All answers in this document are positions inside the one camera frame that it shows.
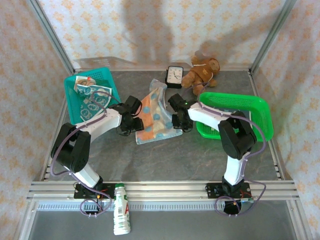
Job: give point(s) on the orange towel blue dots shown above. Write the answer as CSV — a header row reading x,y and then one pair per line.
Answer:
x,y
150,112

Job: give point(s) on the teal towel white cartoons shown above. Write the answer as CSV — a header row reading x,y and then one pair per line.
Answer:
x,y
87,110

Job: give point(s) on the teal plastic basket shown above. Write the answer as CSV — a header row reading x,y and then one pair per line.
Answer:
x,y
100,73

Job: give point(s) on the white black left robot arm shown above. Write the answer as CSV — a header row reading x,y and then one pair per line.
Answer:
x,y
105,122

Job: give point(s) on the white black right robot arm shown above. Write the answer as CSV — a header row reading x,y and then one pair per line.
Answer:
x,y
207,117

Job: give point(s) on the black alarm clock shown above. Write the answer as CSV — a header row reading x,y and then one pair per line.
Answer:
x,y
174,76

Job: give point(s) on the brown teddy bear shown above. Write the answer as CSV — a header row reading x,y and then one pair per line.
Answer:
x,y
200,73

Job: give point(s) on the green plastic basket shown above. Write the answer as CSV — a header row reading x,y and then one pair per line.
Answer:
x,y
237,100

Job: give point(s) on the white bottle green label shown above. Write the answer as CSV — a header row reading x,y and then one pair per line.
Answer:
x,y
121,215

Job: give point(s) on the small green circuit board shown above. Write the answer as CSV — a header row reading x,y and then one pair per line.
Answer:
x,y
248,199

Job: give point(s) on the aluminium wall-side table rail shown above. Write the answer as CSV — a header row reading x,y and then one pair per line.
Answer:
x,y
137,69

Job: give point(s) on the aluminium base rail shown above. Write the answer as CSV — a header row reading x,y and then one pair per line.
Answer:
x,y
162,190

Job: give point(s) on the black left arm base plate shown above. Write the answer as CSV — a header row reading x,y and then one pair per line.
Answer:
x,y
107,190

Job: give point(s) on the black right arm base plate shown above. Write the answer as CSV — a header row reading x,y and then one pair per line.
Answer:
x,y
212,190

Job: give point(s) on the aluminium side table rail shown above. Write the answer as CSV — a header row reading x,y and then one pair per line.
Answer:
x,y
254,83
45,176

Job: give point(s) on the aluminium frame post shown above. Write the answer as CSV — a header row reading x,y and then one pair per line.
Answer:
x,y
50,35
272,32

